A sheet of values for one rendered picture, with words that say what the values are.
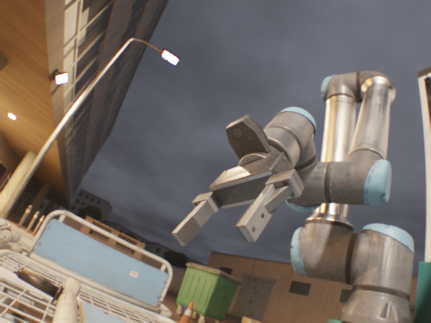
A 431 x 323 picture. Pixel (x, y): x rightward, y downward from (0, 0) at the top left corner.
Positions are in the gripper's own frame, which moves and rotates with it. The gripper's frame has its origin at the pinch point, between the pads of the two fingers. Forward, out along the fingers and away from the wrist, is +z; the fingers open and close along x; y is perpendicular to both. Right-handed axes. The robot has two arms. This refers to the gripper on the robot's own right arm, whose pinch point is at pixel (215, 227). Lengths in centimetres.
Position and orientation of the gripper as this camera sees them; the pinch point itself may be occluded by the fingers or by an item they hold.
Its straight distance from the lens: 37.3
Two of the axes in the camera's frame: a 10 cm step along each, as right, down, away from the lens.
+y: 5.4, 8.1, 2.2
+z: -5.3, 5.3, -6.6
